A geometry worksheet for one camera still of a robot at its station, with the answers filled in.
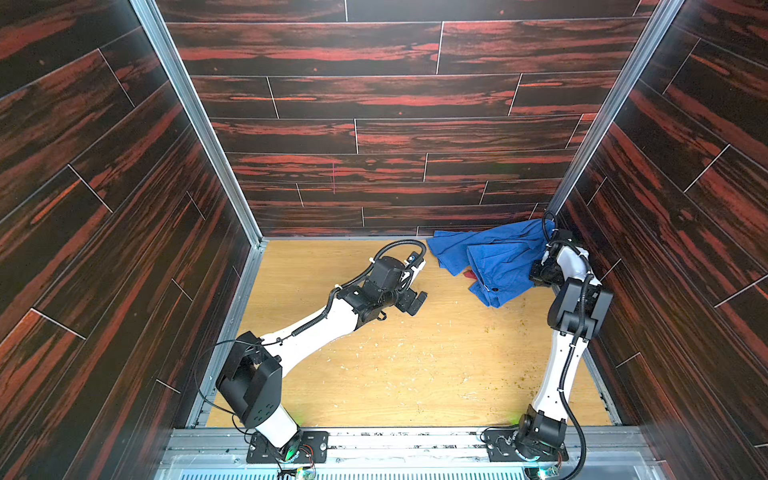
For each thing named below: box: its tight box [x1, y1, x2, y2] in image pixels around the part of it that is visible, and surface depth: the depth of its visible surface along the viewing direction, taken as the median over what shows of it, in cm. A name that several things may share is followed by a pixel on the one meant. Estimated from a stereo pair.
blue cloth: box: [427, 220, 556, 309], surface depth 106 cm
